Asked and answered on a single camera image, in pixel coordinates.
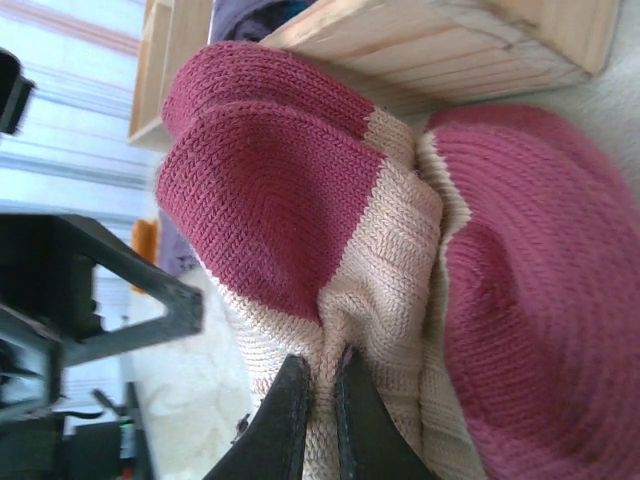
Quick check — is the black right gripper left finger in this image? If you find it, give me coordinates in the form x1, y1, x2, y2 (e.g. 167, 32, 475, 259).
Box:
199, 352, 314, 480

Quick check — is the wooden compartment tray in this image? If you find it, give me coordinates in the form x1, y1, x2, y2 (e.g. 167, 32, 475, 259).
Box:
127, 0, 616, 146

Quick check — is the beige sock red toe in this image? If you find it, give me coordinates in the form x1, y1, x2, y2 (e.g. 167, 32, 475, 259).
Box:
152, 42, 640, 480

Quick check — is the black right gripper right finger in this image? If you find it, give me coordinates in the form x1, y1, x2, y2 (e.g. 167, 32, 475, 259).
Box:
333, 349, 436, 480

